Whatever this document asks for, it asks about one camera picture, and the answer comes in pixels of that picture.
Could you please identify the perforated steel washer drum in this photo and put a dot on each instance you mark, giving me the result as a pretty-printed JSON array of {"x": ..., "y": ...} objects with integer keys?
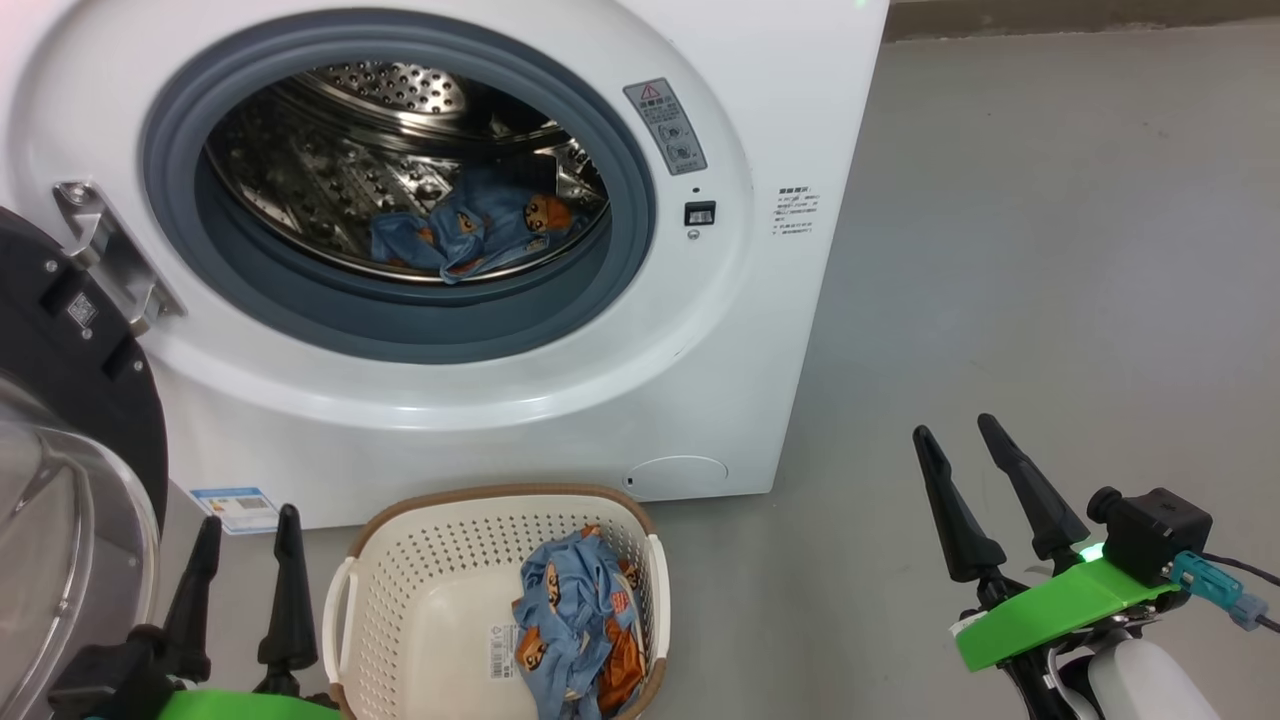
[{"x": 300, "y": 170}]

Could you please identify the blue and orange bear garment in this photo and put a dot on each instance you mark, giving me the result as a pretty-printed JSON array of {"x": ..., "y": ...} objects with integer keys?
[{"x": 575, "y": 610}]

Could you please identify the blue energy label sticker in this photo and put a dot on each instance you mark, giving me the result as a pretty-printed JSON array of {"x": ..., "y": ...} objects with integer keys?
[{"x": 235, "y": 510}]

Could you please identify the round white filter cover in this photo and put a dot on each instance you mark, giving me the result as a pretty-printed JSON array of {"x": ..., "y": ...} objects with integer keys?
[{"x": 675, "y": 478}]

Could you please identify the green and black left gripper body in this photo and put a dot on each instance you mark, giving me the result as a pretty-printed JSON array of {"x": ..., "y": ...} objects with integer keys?
[{"x": 110, "y": 680}]

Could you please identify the white front-load washing machine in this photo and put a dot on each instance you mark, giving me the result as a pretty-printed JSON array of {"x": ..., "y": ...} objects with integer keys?
[{"x": 700, "y": 350}]

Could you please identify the washing machine glass door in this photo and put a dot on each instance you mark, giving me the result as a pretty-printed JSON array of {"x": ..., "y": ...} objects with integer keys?
[{"x": 90, "y": 400}]

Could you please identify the grey warning sticker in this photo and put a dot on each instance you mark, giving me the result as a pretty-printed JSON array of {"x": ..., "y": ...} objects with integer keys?
[{"x": 665, "y": 125}]

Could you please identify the silver metal door hinge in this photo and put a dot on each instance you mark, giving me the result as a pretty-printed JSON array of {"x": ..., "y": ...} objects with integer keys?
[{"x": 115, "y": 255}]

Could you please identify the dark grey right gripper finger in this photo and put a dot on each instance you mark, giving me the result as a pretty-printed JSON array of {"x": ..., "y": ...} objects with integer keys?
[
  {"x": 1040, "y": 500},
  {"x": 960, "y": 520}
]

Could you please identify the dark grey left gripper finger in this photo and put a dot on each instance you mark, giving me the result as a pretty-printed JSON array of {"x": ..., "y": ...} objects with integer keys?
[
  {"x": 288, "y": 620},
  {"x": 190, "y": 620}
]

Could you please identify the small grey QR sticker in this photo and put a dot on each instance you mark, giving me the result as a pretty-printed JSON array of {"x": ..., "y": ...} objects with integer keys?
[{"x": 82, "y": 310}]

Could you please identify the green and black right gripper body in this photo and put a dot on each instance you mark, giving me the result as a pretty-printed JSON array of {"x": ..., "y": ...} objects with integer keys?
[{"x": 1060, "y": 610}]

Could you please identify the white basket product label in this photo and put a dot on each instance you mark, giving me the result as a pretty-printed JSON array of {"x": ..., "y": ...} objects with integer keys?
[{"x": 503, "y": 650}]

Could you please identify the cream basket with brown rim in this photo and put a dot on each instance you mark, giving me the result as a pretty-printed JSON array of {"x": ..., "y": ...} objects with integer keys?
[{"x": 440, "y": 600}]

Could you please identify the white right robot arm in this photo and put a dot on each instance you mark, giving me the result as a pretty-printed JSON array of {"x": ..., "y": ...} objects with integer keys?
[{"x": 1150, "y": 685}]

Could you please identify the blue garment with bear print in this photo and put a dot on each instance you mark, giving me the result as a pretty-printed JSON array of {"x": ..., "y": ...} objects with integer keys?
[{"x": 480, "y": 225}]

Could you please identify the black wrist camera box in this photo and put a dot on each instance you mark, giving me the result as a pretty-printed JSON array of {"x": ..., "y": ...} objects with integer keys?
[{"x": 1150, "y": 530}]

